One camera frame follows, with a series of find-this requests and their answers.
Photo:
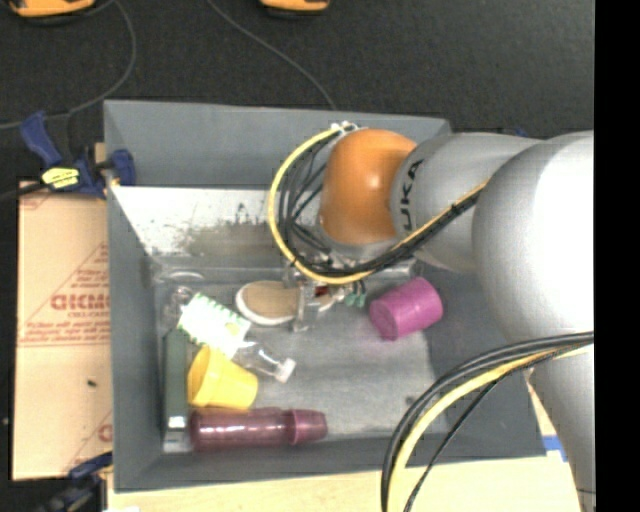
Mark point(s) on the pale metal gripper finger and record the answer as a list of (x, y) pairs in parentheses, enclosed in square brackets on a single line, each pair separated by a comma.
[(307, 312)]

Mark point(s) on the grey metal bin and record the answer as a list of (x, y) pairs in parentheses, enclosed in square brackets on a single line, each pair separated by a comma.
[(350, 370)]

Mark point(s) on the magenta plastic cup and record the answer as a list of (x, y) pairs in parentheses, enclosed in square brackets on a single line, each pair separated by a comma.
[(407, 309)]

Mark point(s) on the clear plastic bottle green label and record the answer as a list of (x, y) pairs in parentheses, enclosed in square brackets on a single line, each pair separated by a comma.
[(212, 320)]

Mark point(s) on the yellow plastic cup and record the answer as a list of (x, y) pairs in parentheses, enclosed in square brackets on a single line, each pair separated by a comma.
[(225, 382)]

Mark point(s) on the purple plastic bottle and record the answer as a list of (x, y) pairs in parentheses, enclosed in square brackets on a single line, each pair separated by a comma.
[(245, 429)]

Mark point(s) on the dark green flat block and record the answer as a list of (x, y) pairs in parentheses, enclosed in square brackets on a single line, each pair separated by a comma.
[(176, 375)]

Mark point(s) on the brown cardboard board red print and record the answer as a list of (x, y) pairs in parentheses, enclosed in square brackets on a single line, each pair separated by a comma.
[(60, 280)]

